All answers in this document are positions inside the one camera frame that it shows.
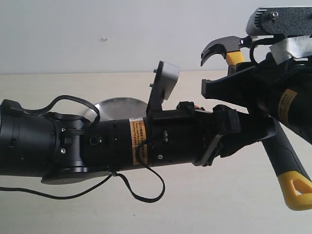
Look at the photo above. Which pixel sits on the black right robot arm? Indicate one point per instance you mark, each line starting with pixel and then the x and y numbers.
pixel 283 91

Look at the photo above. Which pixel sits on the round steel plate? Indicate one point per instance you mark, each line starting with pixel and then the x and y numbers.
pixel 121 108

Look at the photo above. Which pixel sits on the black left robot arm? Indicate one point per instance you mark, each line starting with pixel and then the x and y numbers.
pixel 64 148

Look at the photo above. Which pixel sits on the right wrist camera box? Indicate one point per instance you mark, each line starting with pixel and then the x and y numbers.
pixel 290 21

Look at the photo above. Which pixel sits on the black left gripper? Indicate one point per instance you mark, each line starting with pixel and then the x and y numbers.
pixel 187 134

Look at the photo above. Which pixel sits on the yellow black claw hammer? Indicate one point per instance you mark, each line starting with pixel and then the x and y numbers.
pixel 295 183

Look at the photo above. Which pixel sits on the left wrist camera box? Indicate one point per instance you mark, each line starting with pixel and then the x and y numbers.
pixel 166 77

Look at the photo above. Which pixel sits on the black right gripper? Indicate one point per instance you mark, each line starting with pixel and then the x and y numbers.
pixel 283 91

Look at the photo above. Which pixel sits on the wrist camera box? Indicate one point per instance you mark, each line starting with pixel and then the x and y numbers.
pixel 290 21
pixel 166 77

